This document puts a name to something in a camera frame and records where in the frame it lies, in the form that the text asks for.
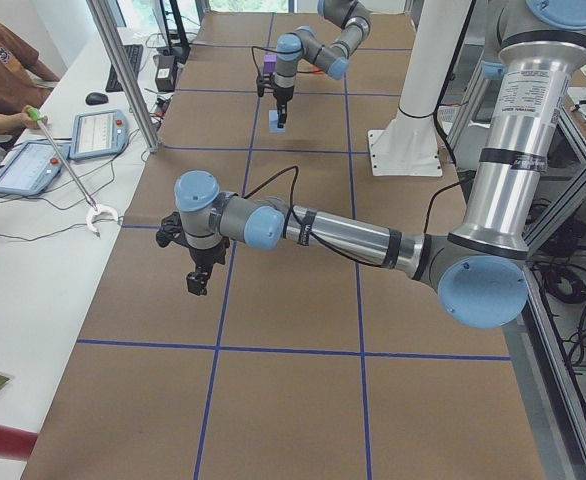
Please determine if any light blue foam block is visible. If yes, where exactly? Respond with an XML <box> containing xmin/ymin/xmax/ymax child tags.
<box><xmin>268</xmin><ymin>110</ymin><xmax>286</xmax><ymax>133</ymax></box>

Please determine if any black keyboard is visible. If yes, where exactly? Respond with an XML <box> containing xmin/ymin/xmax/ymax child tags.
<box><xmin>105</xmin><ymin>44</ymin><xmax>145</xmax><ymax>93</ymax></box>

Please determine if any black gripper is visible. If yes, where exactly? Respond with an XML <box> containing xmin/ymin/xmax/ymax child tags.
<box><xmin>186</xmin><ymin>237</ymin><xmax>230</xmax><ymax>296</ymax></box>
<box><xmin>273</xmin><ymin>86</ymin><xmax>294</xmax><ymax>126</ymax></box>

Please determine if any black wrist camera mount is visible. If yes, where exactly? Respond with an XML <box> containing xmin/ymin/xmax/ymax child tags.
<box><xmin>256</xmin><ymin>73</ymin><xmax>274</xmax><ymax>98</ymax></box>
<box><xmin>155</xmin><ymin>211</ymin><xmax>188</xmax><ymax>248</ymax></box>

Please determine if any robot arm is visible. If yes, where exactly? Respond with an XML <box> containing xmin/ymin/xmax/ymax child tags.
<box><xmin>267</xmin><ymin>0</ymin><xmax>371</xmax><ymax>131</ymax></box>
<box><xmin>157</xmin><ymin>1</ymin><xmax>586</xmax><ymax>328</ymax></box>

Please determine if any red cylinder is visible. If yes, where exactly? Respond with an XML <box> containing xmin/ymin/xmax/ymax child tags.
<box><xmin>0</xmin><ymin>425</ymin><xmax>38</xmax><ymax>461</ymax></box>

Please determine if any purple foam block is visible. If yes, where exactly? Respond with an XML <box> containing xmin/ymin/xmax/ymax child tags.
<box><xmin>263</xmin><ymin>53</ymin><xmax>277</xmax><ymax>76</ymax></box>

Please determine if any aluminium frame post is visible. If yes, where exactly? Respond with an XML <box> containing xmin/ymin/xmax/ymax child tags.
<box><xmin>87</xmin><ymin>0</ymin><xmax>160</xmax><ymax>154</ymax></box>

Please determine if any reacher grabber tool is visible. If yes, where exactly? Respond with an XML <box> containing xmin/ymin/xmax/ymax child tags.
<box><xmin>26</xmin><ymin>106</ymin><xmax>119</xmax><ymax>238</ymax></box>

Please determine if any teach pendant tablet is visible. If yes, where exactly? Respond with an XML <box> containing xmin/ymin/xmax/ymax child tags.
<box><xmin>69</xmin><ymin>109</ymin><xmax>128</xmax><ymax>160</ymax></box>
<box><xmin>0</xmin><ymin>141</ymin><xmax>62</xmax><ymax>196</ymax></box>

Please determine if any black computer mouse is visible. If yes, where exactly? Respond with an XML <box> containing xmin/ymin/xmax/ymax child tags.
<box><xmin>85</xmin><ymin>92</ymin><xmax>109</xmax><ymax>106</ymax></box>

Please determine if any near teach pendant tablet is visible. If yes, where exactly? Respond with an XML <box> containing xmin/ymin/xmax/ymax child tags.
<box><xmin>0</xmin><ymin>141</ymin><xmax>62</xmax><ymax>196</ymax></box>

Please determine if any black power adapter box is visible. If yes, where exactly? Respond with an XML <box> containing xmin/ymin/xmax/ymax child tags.
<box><xmin>155</xmin><ymin>55</ymin><xmax>178</xmax><ymax>92</ymax></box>

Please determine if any far teach pendant tablet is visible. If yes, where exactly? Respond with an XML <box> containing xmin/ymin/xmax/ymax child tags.
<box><xmin>69</xmin><ymin>109</ymin><xmax>128</xmax><ymax>160</ymax></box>

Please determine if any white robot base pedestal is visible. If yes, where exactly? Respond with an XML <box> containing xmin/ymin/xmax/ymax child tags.
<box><xmin>368</xmin><ymin>0</ymin><xmax>472</xmax><ymax>177</ymax></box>

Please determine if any person in brown shirt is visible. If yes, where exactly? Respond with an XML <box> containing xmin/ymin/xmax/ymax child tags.
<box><xmin>0</xmin><ymin>23</ymin><xmax>59</xmax><ymax>134</ymax></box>

